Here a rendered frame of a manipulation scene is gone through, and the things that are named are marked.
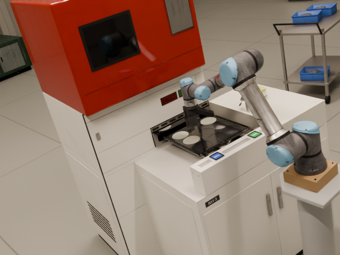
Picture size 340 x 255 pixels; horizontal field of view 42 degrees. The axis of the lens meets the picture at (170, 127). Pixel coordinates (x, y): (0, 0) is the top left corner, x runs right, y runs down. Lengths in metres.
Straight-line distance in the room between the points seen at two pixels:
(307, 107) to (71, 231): 2.13
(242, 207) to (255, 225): 0.18
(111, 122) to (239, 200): 0.82
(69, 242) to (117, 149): 1.28
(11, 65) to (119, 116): 6.67
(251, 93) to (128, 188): 1.08
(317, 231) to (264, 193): 0.35
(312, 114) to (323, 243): 0.70
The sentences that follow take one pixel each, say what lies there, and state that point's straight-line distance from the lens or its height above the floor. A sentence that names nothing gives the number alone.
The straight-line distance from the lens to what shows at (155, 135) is 2.65.
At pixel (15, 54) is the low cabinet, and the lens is 9.09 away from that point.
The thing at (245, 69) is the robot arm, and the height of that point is 1.40.
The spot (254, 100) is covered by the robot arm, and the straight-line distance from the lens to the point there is 1.97.
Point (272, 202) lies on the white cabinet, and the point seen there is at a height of 0.54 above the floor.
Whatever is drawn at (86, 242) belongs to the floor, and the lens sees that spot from 3.56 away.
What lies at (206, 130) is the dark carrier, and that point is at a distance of 2.63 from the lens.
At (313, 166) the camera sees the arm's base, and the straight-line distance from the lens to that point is 2.12.
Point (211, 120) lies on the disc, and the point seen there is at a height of 0.90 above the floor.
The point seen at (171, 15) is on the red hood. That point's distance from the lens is 2.54.
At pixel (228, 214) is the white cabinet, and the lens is 2.34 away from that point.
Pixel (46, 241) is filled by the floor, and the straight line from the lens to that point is 3.77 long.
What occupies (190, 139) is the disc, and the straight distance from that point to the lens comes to 2.55.
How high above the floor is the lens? 2.06
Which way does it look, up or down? 25 degrees down
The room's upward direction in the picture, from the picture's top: 14 degrees counter-clockwise
